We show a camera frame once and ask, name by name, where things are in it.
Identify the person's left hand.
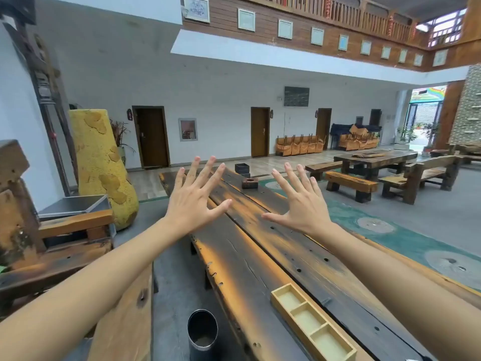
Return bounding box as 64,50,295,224
165,156,233,237

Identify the person's right hand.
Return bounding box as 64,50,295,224
262,162,333,237

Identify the person's left forearm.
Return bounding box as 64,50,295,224
0,217,181,361

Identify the person's right forearm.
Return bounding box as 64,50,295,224
319,222,481,361

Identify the row of orange wooden chairs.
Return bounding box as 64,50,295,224
275,134,328,157

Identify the pile of stacked wooden furniture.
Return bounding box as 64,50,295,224
330,123,382,152

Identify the dark rustic wooden table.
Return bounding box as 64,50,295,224
333,149,419,182

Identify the vase with dried plants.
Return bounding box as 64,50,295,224
110,119,137,166

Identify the tall yellow textured sculpture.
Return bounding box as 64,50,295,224
68,109,140,231

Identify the green potted plant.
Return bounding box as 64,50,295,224
421,122,441,157
395,125,418,151

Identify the rustic wooden bench with backrest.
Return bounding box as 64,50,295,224
378,155,463,206

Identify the three-compartment wooden tray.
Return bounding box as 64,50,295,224
271,284,357,361

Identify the grey metal box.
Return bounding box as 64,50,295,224
38,194,117,237

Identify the metal cylinder cup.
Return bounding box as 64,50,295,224
187,309,219,361

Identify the row of small framed pictures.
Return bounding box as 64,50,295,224
237,8,449,68

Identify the rustic wooden armchair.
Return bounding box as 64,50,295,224
0,139,155,361

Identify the carved wooden seat set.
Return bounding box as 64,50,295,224
429,141,481,164

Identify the large white framed picture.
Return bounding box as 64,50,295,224
183,0,210,24

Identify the brick column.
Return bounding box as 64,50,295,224
448,65,481,145

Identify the wooden balcony railing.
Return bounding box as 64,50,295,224
240,0,429,47

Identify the grey framed wall picture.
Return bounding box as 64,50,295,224
178,118,198,142

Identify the dark wall board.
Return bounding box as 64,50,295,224
283,86,310,108

